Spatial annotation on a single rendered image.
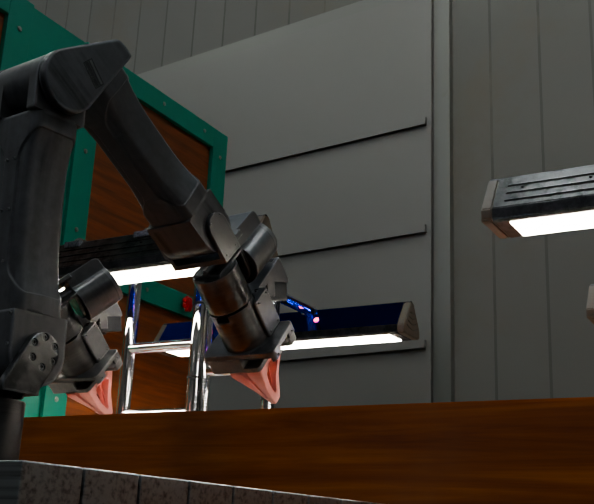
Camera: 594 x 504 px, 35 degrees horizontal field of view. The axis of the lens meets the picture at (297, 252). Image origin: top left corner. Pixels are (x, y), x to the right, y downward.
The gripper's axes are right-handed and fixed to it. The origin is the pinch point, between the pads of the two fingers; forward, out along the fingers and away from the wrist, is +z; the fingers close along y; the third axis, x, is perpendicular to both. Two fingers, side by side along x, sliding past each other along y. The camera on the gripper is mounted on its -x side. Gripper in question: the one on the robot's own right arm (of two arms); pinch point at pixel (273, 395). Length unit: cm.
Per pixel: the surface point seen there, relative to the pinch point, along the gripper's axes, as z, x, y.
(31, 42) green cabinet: -34, -88, 89
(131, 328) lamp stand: 9, -31, 47
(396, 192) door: 91, -232, 83
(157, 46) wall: 33, -327, 228
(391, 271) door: 112, -207, 85
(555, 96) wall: 72, -253, 19
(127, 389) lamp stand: 16, -23, 47
